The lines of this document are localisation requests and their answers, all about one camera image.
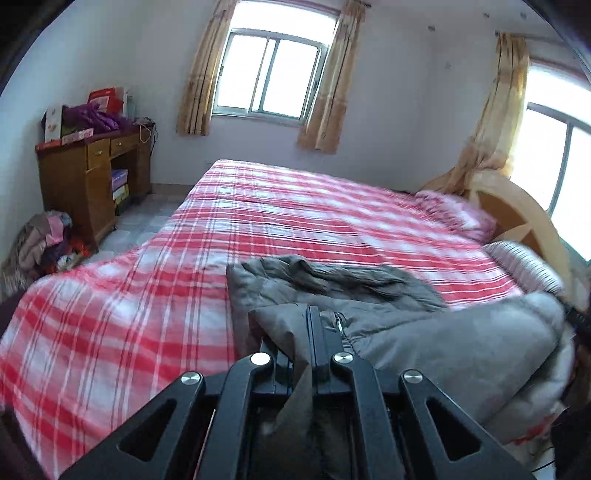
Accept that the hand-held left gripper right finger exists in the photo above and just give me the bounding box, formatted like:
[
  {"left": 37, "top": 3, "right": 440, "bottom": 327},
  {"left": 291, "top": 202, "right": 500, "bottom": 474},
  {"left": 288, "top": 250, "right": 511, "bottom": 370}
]
[{"left": 314, "top": 305, "right": 539, "bottom": 480}]

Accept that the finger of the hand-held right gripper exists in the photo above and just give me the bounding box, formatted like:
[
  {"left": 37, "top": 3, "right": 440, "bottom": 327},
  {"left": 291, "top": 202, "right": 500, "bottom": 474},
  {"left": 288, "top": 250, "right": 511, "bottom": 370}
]
[{"left": 566, "top": 307, "right": 591, "bottom": 330}]

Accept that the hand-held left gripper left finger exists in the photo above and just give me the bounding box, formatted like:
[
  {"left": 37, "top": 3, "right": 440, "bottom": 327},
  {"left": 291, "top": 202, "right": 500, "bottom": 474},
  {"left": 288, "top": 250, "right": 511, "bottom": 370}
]
[{"left": 60, "top": 305, "right": 315, "bottom": 480}]

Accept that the grey puffer jacket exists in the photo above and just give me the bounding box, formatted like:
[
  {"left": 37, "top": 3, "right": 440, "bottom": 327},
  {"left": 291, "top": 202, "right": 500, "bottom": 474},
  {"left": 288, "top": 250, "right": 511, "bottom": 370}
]
[{"left": 226, "top": 254, "right": 578, "bottom": 480}]

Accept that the pile of clothes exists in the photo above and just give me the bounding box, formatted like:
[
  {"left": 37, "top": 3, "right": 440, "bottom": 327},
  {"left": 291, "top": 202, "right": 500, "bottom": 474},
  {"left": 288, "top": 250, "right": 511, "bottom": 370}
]
[{"left": 2, "top": 210, "right": 88, "bottom": 289}]

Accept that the striped pillow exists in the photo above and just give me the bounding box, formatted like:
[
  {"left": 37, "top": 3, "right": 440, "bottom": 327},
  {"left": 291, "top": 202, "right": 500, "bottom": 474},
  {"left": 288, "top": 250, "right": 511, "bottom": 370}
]
[{"left": 482, "top": 240, "right": 566, "bottom": 296}]

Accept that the wooden headboard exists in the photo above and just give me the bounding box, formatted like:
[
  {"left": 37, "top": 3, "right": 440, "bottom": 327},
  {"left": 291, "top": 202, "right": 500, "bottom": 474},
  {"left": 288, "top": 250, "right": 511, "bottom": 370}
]
[{"left": 420, "top": 171, "right": 575, "bottom": 296}]

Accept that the large sliding window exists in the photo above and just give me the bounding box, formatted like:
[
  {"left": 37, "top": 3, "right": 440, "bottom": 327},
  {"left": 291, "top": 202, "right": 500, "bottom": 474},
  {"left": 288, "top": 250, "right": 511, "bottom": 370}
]
[{"left": 508, "top": 60, "right": 591, "bottom": 264}]

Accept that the bed with red plaid sheet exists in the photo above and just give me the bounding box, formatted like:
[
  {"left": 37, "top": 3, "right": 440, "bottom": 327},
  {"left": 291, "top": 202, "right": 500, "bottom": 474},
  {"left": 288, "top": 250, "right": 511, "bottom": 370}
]
[{"left": 0, "top": 159, "right": 573, "bottom": 480}]

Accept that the tied beige curtain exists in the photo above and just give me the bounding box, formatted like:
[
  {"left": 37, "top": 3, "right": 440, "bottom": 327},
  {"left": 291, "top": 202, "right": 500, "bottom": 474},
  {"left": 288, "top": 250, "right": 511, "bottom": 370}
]
[{"left": 431, "top": 33, "right": 530, "bottom": 195}]

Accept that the beige patterned curtain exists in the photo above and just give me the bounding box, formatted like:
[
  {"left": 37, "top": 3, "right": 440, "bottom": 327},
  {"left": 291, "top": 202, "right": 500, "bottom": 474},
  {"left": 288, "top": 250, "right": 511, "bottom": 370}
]
[
  {"left": 177, "top": 0, "right": 238, "bottom": 137},
  {"left": 297, "top": 0, "right": 366, "bottom": 155}
]

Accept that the wooden desk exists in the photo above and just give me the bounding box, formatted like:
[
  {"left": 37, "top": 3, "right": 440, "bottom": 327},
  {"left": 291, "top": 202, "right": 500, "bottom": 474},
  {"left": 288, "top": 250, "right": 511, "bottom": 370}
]
[{"left": 36, "top": 122, "right": 155, "bottom": 252}]

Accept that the small sliding window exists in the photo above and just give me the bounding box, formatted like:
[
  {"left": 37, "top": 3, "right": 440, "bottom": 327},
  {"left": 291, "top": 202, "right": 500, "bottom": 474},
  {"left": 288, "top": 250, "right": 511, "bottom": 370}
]
[{"left": 211, "top": 0, "right": 342, "bottom": 126}]

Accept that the purple clothing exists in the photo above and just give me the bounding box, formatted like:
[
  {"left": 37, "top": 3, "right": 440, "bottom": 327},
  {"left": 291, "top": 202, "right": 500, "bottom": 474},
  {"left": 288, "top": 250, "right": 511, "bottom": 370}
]
[{"left": 62, "top": 102, "right": 134, "bottom": 134}]

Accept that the red cardboard box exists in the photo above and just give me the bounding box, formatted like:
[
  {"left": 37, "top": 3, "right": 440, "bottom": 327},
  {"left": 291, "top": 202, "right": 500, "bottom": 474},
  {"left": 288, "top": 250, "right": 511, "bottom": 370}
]
[{"left": 88, "top": 87, "right": 126, "bottom": 116}]

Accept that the white picture box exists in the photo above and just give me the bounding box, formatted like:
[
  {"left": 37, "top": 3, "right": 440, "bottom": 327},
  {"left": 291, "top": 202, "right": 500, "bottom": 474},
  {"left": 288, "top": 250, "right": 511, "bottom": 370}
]
[{"left": 44, "top": 106, "right": 64, "bottom": 144}]

